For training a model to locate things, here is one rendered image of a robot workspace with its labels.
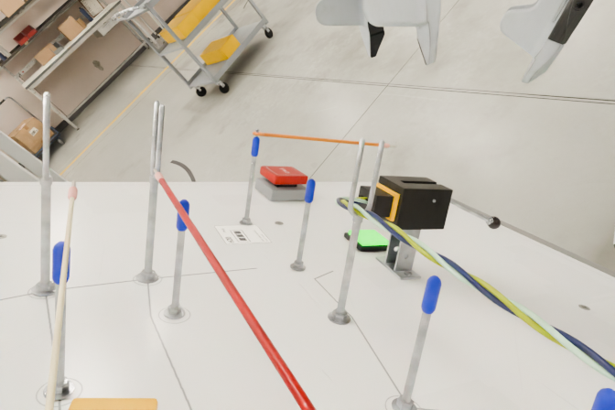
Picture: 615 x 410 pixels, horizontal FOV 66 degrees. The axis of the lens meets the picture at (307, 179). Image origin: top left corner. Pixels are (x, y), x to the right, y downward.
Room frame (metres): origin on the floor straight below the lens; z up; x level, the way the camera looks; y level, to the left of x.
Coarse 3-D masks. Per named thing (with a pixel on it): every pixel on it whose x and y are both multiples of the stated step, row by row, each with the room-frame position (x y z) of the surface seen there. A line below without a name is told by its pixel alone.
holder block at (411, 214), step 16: (384, 176) 0.36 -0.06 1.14; (400, 176) 0.36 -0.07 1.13; (400, 192) 0.32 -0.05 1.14; (416, 192) 0.32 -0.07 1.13; (432, 192) 0.32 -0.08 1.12; (448, 192) 0.32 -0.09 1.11; (400, 208) 0.32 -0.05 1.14; (416, 208) 0.32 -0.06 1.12; (432, 208) 0.32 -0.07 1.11; (400, 224) 0.31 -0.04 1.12; (416, 224) 0.31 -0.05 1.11; (432, 224) 0.31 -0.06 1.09
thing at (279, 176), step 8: (264, 168) 0.57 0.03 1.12; (272, 168) 0.56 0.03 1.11; (280, 168) 0.57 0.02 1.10; (288, 168) 0.57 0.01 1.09; (264, 176) 0.56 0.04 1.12; (272, 176) 0.54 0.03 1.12; (280, 176) 0.53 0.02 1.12; (288, 176) 0.53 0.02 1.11; (296, 176) 0.54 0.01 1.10; (304, 176) 0.54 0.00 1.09; (280, 184) 0.54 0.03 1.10; (288, 184) 0.54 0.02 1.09; (296, 184) 0.54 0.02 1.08
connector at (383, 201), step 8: (360, 192) 0.35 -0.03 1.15; (368, 192) 0.34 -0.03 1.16; (376, 192) 0.33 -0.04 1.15; (384, 192) 0.33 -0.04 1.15; (376, 200) 0.32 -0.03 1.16; (384, 200) 0.32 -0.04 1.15; (392, 200) 0.32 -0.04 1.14; (376, 208) 0.32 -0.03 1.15; (384, 208) 0.32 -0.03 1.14; (384, 216) 0.32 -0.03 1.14
